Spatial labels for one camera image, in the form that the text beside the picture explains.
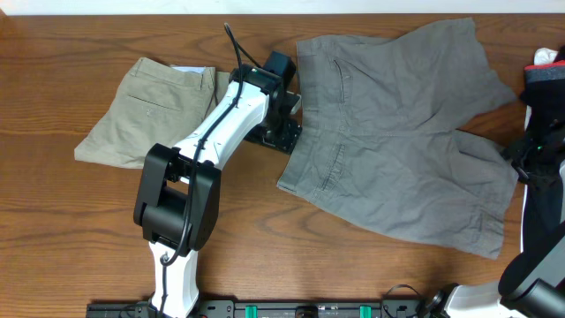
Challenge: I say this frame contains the grey shorts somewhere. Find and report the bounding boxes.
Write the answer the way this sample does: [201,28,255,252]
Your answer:
[277,18,517,259]

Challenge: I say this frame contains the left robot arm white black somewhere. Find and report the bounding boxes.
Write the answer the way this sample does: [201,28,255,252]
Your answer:
[133,62,302,317]

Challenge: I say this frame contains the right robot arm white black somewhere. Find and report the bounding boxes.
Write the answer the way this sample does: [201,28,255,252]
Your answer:
[429,120,564,317]

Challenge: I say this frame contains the dark clothes pile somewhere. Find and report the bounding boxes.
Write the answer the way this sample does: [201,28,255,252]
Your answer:
[520,46,564,131]

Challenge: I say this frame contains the folded khaki shorts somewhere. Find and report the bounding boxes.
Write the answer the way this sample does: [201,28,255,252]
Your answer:
[74,57,230,169]

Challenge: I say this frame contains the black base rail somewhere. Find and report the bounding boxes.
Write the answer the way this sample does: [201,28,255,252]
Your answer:
[86,299,431,318]

